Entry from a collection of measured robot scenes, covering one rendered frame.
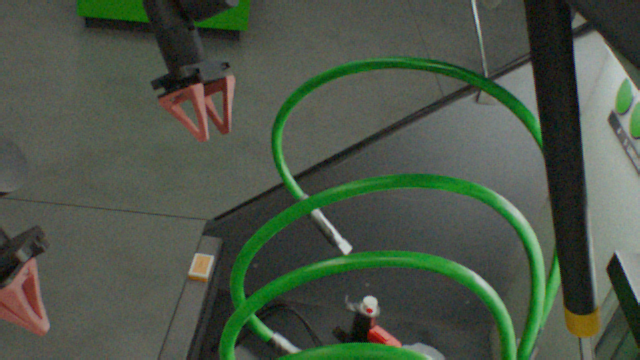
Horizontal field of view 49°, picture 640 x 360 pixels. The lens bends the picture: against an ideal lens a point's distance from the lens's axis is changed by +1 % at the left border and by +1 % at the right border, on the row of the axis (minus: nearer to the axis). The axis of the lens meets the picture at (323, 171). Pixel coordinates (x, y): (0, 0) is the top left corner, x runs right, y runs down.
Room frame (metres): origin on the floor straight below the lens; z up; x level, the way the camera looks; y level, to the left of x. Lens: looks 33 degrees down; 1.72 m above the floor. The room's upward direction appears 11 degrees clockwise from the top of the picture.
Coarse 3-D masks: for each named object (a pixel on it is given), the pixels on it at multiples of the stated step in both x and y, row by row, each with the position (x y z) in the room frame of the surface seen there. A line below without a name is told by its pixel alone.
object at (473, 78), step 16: (352, 64) 0.72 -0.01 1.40; (368, 64) 0.72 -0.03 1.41; (384, 64) 0.71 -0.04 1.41; (400, 64) 0.70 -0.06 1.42; (416, 64) 0.70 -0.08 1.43; (432, 64) 0.69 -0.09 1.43; (448, 64) 0.69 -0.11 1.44; (320, 80) 0.73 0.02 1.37; (464, 80) 0.68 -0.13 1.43; (480, 80) 0.68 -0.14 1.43; (288, 96) 0.75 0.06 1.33; (304, 96) 0.74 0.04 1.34; (496, 96) 0.67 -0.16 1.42; (512, 96) 0.67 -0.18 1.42; (288, 112) 0.75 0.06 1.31; (512, 112) 0.66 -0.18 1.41; (528, 112) 0.66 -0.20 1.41; (272, 128) 0.75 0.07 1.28; (528, 128) 0.65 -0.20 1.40; (272, 144) 0.75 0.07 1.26; (288, 176) 0.75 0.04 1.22; (544, 304) 0.62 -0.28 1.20; (544, 320) 0.62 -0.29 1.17
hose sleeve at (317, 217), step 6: (300, 198) 0.73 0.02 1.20; (318, 210) 0.73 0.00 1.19; (312, 216) 0.72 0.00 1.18; (318, 216) 0.73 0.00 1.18; (324, 216) 0.73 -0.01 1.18; (318, 222) 0.72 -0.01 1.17; (324, 222) 0.72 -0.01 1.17; (318, 228) 0.72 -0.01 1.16; (324, 228) 0.72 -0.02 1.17; (330, 228) 0.72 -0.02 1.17; (324, 234) 0.72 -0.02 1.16; (330, 234) 0.72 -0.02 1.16; (336, 234) 0.72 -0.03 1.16; (330, 240) 0.71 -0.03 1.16; (336, 240) 0.71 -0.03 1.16; (342, 240) 0.72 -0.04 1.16
